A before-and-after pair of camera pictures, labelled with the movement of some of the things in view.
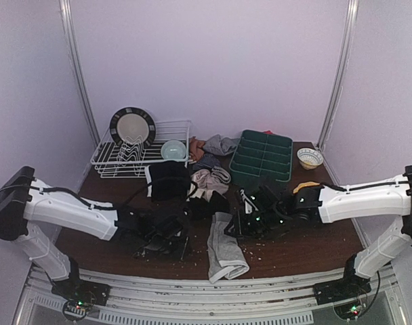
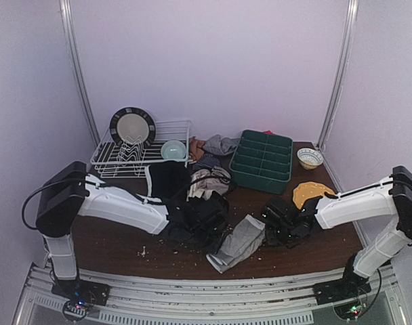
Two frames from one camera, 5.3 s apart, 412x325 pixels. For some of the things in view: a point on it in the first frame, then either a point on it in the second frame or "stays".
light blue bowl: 173,149 stays
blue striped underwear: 207,162 stays
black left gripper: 163,244 → 215,237
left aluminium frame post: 67,17 stays
